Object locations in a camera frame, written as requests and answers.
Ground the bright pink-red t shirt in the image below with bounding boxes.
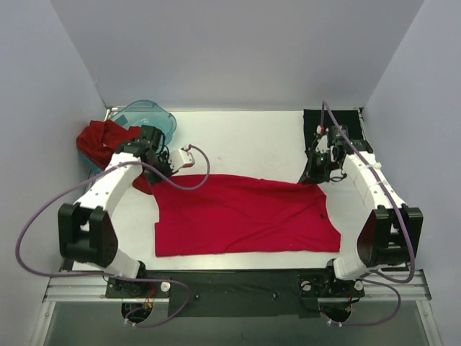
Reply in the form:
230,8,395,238
151,174,341,257

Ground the aluminium frame rail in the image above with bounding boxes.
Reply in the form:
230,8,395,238
43,270,431,303

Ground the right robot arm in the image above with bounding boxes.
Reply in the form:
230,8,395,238
301,126,424,295

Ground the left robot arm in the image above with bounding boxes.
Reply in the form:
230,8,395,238
58,125,171,297

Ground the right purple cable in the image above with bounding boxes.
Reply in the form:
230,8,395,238
320,100,419,327

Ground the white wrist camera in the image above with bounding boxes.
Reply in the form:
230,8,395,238
313,133,331,156
169,148,195,172

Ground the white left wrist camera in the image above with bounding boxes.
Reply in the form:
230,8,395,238
169,148,195,172

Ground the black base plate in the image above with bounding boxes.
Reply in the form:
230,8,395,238
105,268,364,318

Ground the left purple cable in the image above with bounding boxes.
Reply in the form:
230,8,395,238
14,143,210,328

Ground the purple cable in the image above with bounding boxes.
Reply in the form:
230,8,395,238
320,100,419,327
14,143,210,328

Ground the blue plastic tub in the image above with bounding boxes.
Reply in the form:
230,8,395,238
79,99,178,174

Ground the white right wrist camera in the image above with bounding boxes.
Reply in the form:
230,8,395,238
313,133,331,156

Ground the dark red t shirt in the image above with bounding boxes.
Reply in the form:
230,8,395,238
76,120,140,174

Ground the folded black t shirt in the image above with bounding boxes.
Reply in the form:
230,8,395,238
303,109,364,154

